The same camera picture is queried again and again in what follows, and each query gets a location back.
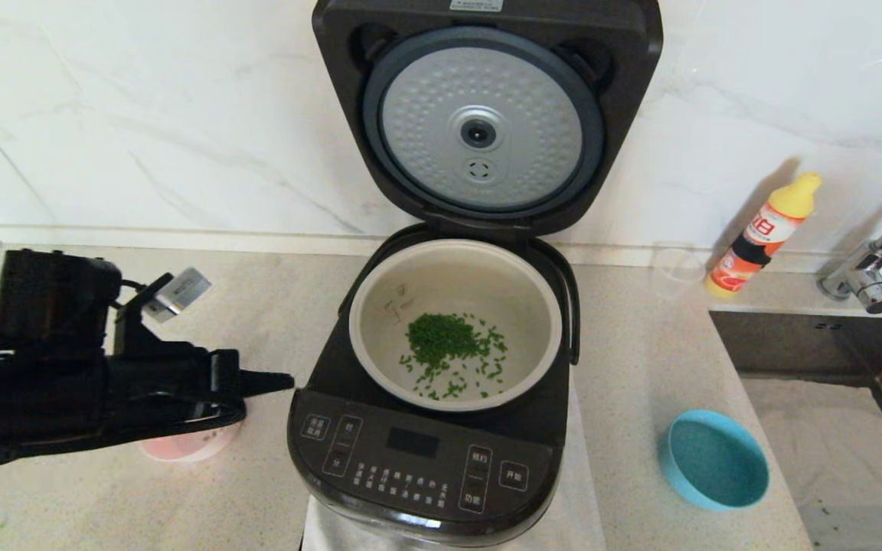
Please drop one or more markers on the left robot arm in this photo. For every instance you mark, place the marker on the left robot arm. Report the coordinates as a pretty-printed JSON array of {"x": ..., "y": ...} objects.
[{"x": 43, "y": 306}]

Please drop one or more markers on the metal faucet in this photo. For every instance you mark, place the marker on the metal faucet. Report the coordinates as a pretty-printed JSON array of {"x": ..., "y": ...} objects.
[{"x": 866, "y": 275}]

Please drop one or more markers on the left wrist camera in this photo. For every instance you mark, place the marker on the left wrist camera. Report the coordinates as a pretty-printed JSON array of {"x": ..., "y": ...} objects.
[{"x": 181, "y": 289}]

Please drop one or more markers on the chopped green vegetables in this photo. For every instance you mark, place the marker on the chopped green vegetables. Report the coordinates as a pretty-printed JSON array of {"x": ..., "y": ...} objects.
[{"x": 441, "y": 340}]

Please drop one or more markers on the orange bottle yellow cap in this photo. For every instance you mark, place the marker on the orange bottle yellow cap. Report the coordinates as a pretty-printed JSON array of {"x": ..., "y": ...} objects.
[{"x": 759, "y": 241}]

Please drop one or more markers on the pink bowl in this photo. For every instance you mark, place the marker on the pink bowl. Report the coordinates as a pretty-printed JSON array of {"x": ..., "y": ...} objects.
[{"x": 188, "y": 445}]

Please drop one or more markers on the white mat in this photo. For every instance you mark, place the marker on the white mat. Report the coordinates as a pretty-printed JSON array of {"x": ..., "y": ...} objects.
[{"x": 583, "y": 490}]

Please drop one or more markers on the steel sink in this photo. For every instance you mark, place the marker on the steel sink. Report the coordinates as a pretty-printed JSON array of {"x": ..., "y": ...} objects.
[{"x": 831, "y": 398}]

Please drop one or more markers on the dark rice cooker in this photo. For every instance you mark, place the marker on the dark rice cooker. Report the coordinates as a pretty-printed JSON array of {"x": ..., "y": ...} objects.
[{"x": 418, "y": 451}]

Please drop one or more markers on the rice cooker lid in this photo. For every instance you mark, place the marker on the rice cooker lid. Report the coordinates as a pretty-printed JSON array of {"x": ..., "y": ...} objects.
[{"x": 487, "y": 99}]

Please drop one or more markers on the blue bowl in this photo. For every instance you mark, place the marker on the blue bowl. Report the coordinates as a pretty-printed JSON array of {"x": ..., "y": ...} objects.
[{"x": 717, "y": 463}]

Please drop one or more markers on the clear plastic cup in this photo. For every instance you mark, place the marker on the clear plastic cup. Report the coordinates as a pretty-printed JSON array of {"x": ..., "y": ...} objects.
[{"x": 677, "y": 269}]

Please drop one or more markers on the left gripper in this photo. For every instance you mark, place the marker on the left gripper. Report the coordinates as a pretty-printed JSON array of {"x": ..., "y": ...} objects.
[{"x": 173, "y": 379}]

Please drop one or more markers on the white inner pot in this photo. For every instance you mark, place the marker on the white inner pot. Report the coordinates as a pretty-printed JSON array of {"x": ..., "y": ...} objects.
[{"x": 517, "y": 291}]

